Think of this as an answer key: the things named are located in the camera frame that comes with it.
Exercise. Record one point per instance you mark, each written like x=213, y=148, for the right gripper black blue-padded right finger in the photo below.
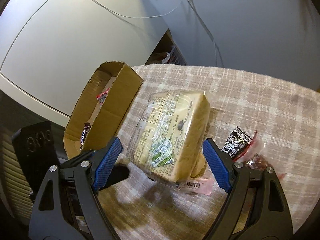
x=269, y=216

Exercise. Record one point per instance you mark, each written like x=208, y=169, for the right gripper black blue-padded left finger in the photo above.
x=66, y=205

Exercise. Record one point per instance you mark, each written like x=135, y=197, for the packaged sliced bread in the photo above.
x=167, y=140

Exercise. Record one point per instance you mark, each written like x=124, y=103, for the red date snack packet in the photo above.
x=256, y=157

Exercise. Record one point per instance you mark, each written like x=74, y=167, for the pink small sachet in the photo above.
x=197, y=185

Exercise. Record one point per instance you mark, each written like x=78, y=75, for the black-white snack packet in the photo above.
x=236, y=144

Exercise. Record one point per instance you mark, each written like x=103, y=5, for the right Snickers bar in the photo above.
x=85, y=131

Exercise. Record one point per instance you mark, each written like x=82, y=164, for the snickers bar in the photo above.
x=102, y=96
x=85, y=131

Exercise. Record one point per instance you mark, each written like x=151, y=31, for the plaid beige tablecloth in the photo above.
x=285, y=116

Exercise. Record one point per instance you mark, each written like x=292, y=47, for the brown cardboard box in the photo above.
x=106, y=120

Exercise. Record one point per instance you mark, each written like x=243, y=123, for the left Snickers bar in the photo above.
x=102, y=96

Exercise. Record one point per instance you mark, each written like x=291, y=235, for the white cabinet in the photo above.
x=50, y=48

